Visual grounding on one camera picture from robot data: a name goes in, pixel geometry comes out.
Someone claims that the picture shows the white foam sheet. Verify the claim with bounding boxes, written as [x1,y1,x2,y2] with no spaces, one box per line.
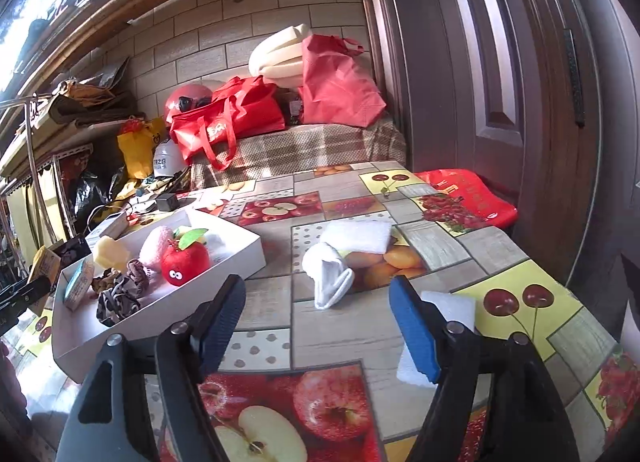
[396,290,478,388]

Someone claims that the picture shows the teal tissue pack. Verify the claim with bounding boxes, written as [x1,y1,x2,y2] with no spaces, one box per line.
[63,256,94,312]

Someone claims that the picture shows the black white patterned cloth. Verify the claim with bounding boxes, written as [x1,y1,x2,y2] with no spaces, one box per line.
[96,278,141,326]

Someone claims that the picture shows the brown braided knot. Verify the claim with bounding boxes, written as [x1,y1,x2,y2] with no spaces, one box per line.
[91,268,122,295]

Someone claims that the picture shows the red plush apple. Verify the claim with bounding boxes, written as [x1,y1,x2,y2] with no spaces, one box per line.
[160,240,212,286]

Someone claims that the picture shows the grey braided knot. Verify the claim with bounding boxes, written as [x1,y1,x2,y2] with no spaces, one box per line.
[125,258,150,298]

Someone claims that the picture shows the pink plush pad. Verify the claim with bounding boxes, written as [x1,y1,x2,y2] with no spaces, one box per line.
[138,226,174,272]

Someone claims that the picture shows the white towel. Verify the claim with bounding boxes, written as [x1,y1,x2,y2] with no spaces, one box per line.
[302,242,355,310]

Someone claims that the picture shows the white foam block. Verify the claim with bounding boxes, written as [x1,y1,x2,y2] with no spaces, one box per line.
[320,219,392,254]

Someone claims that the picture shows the white cardboard box tray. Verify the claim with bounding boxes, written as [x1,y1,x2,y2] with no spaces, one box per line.
[51,208,266,383]

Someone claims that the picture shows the metal shelf rack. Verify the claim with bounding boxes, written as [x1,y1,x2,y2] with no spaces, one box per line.
[0,94,97,253]

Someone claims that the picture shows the white power bank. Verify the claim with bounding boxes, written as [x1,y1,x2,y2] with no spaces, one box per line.
[86,212,129,250]

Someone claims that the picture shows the flat red bag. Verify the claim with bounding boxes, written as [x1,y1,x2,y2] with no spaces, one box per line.
[412,168,518,236]

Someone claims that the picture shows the black charger block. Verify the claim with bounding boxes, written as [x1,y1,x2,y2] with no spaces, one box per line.
[155,193,179,213]

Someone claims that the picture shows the yellow plastic bag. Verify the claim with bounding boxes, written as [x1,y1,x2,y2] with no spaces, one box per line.
[117,116,167,179]

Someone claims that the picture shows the plaid covered bench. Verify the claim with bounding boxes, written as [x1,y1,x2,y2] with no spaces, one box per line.
[190,116,407,190]

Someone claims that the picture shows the red tote bag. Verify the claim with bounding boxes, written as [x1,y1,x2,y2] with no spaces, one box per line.
[166,76,286,170]

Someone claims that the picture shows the red helmet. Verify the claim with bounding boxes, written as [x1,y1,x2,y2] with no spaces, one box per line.
[165,83,213,125]

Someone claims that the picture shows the red paper bag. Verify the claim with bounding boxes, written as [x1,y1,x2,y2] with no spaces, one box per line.
[298,34,386,128]

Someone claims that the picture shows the dark wooden door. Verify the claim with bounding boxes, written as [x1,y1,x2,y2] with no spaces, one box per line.
[363,0,639,335]

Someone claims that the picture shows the cream foam rolls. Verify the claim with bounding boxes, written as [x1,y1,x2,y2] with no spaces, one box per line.
[248,23,311,89]

